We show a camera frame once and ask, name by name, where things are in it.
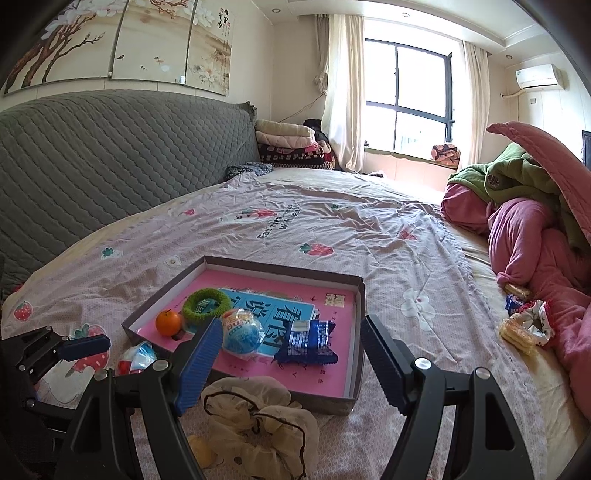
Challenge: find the cream folded blanket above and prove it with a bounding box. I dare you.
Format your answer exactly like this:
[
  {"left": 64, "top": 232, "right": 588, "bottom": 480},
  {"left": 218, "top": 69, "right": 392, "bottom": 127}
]
[{"left": 255, "top": 119, "right": 317, "bottom": 139}]

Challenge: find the dark crumpled cloth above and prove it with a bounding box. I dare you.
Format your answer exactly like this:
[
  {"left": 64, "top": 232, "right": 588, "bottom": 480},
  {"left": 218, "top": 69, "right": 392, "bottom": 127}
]
[{"left": 225, "top": 161, "right": 276, "bottom": 182}]

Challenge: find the shallow box with pink base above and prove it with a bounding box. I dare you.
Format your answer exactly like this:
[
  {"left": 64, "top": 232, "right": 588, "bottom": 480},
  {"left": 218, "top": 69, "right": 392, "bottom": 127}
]
[{"left": 121, "top": 255, "right": 366, "bottom": 417}]

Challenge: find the pink fleece blanket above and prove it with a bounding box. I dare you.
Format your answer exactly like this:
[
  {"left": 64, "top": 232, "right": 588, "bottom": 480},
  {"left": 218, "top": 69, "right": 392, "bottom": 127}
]
[{"left": 441, "top": 182, "right": 591, "bottom": 393}]

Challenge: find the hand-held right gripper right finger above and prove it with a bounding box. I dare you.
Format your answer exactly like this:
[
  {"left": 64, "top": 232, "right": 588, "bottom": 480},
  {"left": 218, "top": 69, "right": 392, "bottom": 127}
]
[{"left": 361, "top": 315, "right": 536, "bottom": 480}]

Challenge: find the egg-shaped toy packet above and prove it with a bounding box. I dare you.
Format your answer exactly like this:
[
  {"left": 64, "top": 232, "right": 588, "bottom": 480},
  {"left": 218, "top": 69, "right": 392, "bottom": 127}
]
[{"left": 222, "top": 308, "right": 264, "bottom": 361}]

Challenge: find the grey quilted headboard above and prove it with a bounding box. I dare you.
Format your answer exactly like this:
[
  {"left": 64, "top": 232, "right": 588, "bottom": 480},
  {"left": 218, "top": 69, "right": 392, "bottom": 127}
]
[{"left": 0, "top": 90, "right": 258, "bottom": 296}]

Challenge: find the black framed window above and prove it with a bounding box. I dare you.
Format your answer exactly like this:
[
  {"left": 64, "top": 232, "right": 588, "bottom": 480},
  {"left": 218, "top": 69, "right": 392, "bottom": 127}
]
[{"left": 364, "top": 39, "right": 455, "bottom": 154}]

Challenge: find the green knitted scrunchie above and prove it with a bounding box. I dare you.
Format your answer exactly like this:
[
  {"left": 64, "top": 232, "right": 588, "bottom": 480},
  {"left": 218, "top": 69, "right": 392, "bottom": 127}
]
[{"left": 181, "top": 287, "right": 233, "bottom": 329}]

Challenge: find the white air conditioner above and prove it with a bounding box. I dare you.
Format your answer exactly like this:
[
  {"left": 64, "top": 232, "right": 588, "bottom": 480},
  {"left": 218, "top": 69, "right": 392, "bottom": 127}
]
[{"left": 515, "top": 64, "right": 566, "bottom": 90}]

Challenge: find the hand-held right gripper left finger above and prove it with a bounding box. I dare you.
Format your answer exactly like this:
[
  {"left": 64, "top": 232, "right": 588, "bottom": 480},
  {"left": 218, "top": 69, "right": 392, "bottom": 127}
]
[{"left": 55, "top": 318, "right": 225, "bottom": 480}]

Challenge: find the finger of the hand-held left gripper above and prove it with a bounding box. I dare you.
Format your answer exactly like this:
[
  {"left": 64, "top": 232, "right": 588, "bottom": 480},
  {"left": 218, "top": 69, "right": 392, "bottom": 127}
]
[{"left": 9, "top": 326, "right": 112, "bottom": 376}]

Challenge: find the floral wall painting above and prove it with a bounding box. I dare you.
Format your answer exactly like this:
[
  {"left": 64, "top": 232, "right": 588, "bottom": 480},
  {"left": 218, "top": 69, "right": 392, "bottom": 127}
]
[{"left": 0, "top": 0, "right": 237, "bottom": 97}]

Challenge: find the small yellow object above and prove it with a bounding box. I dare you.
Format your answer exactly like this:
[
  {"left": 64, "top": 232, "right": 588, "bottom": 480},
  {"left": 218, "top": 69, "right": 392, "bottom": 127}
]
[{"left": 187, "top": 435, "right": 218, "bottom": 469}]

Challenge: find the cream curtain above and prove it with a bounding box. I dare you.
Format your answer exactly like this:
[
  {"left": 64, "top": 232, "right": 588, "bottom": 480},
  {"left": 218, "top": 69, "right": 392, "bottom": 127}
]
[
  {"left": 459, "top": 41, "right": 491, "bottom": 169},
  {"left": 316, "top": 14, "right": 368, "bottom": 172}
]

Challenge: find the red white plastic packet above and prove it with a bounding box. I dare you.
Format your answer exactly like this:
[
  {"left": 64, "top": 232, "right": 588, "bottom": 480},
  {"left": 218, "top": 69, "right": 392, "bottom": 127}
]
[{"left": 115, "top": 342, "right": 158, "bottom": 377}]

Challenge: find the green jacket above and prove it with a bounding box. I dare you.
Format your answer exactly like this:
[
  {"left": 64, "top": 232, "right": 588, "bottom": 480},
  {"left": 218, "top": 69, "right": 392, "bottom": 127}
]
[{"left": 447, "top": 142, "right": 583, "bottom": 252}]

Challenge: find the orange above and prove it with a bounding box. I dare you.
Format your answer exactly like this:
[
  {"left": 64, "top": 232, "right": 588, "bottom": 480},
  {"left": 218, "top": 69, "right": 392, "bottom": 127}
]
[{"left": 154, "top": 310, "right": 182, "bottom": 337}]

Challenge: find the dark patterned folded blanket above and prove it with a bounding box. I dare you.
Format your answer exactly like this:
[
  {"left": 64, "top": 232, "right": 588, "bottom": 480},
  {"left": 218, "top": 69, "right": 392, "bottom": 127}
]
[{"left": 259, "top": 143, "right": 336, "bottom": 170}]

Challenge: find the cream scrunchie with dark trim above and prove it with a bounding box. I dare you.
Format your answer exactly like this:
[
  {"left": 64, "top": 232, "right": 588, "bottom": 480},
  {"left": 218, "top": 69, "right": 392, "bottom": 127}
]
[{"left": 201, "top": 376, "right": 320, "bottom": 480}]

